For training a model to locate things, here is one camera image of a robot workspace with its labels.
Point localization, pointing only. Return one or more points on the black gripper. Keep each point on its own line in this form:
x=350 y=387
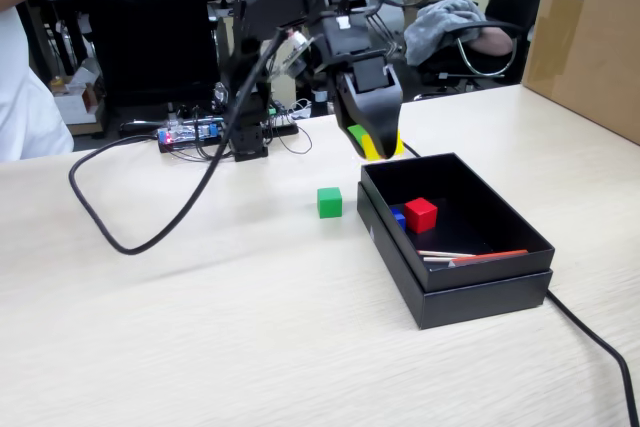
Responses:
x=350 y=57

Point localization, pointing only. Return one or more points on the yellow wooden cube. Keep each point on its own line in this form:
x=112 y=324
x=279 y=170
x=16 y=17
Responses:
x=370 y=147

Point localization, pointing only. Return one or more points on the green wooden cube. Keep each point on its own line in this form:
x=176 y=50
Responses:
x=330 y=203

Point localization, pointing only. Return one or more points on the blue wooden cube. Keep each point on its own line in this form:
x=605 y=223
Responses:
x=398 y=219

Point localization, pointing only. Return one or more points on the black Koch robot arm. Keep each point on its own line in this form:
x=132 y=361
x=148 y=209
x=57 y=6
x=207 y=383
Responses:
x=280 y=4

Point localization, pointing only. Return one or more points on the black cardboard box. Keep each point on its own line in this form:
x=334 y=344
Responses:
x=470 y=187

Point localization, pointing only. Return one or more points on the black open box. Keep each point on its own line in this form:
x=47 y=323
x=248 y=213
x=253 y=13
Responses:
x=480 y=302

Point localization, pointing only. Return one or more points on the large brown cardboard box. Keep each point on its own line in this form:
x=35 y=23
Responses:
x=590 y=47

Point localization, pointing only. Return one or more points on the small white cardboard box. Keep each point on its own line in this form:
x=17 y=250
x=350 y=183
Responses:
x=75 y=107

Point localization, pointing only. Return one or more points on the red wooden cube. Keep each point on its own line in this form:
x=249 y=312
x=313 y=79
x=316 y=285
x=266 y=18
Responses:
x=421 y=216

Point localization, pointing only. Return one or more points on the grey blanket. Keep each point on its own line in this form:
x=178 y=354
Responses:
x=440 y=27

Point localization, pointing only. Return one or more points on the plain wooden pencil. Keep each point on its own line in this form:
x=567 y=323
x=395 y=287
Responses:
x=440 y=253
x=437 y=260

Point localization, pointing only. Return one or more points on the chrome-armed office chair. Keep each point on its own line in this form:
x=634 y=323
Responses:
x=480 y=26

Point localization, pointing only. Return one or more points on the pink cushion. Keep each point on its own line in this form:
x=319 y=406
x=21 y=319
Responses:
x=495 y=42

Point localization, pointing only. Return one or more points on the red pencil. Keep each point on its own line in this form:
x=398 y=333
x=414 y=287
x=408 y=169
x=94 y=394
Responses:
x=492 y=256

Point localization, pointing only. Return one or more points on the robot controller board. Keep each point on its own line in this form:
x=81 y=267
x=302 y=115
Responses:
x=190 y=133

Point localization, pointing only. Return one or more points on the black oval device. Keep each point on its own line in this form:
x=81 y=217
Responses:
x=137 y=127

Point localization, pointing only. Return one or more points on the black mesh office chair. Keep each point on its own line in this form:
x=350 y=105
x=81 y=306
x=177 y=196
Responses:
x=145 y=22

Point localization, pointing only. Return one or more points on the person's white shirt torso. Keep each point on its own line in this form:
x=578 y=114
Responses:
x=25 y=97

